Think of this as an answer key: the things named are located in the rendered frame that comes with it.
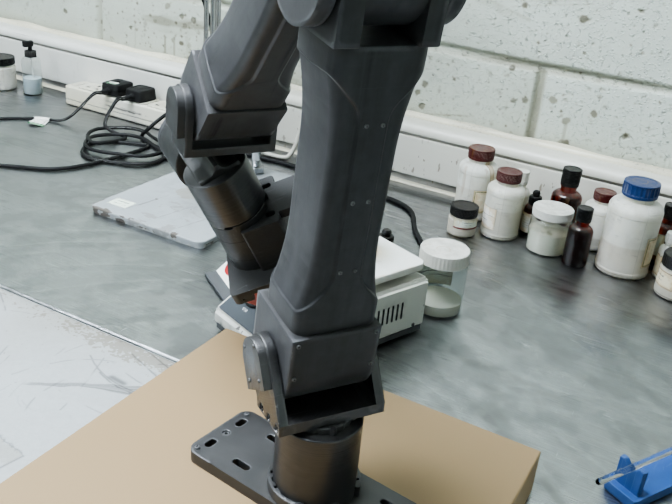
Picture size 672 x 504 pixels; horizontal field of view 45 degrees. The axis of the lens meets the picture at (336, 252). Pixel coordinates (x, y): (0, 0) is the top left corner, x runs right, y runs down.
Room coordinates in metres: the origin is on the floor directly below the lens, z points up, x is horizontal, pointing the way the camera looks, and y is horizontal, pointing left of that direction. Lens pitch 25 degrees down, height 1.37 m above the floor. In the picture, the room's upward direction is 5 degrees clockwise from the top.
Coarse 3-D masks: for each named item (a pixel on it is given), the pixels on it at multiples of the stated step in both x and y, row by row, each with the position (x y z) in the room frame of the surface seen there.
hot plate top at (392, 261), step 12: (384, 240) 0.85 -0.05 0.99; (384, 252) 0.82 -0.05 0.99; (396, 252) 0.82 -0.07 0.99; (408, 252) 0.82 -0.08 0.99; (384, 264) 0.79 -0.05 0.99; (396, 264) 0.79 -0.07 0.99; (408, 264) 0.79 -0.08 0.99; (420, 264) 0.80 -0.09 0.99; (384, 276) 0.76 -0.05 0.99; (396, 276) 0.77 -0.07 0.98
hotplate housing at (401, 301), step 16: (416, 272) 0.81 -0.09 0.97; (384, 288) 0.77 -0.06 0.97; (400, 288) 0.78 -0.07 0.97; (416, 288) 0.79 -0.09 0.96; (384, 304) 0.76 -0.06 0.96; (400, 304) 0.77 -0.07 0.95; (416, 304) 0.79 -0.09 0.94; (224, 320) 0.75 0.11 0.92; (384, 320) 0.76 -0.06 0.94; (400, 320) 0.78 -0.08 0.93; (416, 320) 0.79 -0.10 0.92; (384, 336) 0.76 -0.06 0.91
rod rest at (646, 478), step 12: (624, 456) 0.56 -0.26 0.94; (648, 468) 0.58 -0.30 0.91; (660, 468) 0.59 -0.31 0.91; (612, 480) 0.56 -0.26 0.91; (624, 480) 0.56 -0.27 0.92; (636, 480) 0.55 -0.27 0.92; (648, 480) 0.57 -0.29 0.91; (660, 480) 0.57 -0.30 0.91; (612, 492) 0.56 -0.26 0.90; (624, 492) 0.55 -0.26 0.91; (636, 492) 0.55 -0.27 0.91; (648, 492) 0.55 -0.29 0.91; (660, 492) 0.56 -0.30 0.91
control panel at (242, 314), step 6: (228, 300) 0.77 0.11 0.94; (222, 306) 0.76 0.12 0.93; (228, 306) 0.76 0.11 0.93; (234, 306) 0.76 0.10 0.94; (240, 306) 0.76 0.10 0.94; (246, 306) 0.75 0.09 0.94; (228, 312) 0.75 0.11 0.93; (234, 312) 0.75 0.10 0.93; (240, 312) 0.75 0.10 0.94; (246, 312) 0.75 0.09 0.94; (252, 312) 0.74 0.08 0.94; (234, 318) 0.74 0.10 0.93; (240, 318) 0.74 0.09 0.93; (246, 318) 0.74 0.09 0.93; (252, 318) 0.74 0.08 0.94; (240, 324) 0.73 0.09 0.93; (246, 324) 0.73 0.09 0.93; (252, 324) 0.73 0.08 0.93; (252, 330) 0.72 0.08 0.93
